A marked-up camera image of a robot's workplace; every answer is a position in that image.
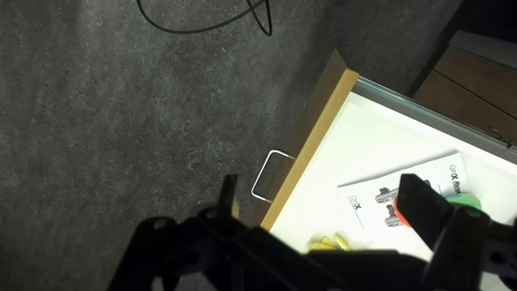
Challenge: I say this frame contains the small orange red object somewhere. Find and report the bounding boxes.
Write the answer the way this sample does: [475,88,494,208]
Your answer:
[394,197,414,231]

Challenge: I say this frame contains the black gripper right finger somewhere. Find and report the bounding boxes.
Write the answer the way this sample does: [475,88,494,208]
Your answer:
[396,173,493,291]

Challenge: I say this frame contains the wooden drawer white interior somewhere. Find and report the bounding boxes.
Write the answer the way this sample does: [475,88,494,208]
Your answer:
[233,48,517,255]

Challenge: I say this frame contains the wooden base cabinet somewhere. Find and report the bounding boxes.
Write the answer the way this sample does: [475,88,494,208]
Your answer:
[410,29,517,147]

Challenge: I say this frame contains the black floor cable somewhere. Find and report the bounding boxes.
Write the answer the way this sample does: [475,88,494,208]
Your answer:
[136,0,275,38]

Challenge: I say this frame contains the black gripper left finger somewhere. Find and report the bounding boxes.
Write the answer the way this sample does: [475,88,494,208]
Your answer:
[107,173,251,291]

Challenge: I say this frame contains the small yellow object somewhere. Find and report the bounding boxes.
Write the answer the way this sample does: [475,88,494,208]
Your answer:
[305,231,352,253]

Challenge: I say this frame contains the silver wire drawer handle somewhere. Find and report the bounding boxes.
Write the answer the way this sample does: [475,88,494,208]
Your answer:
[249,150,297,203]

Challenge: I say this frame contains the green round object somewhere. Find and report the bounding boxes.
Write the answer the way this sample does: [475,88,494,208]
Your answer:
[443,192,483,215]

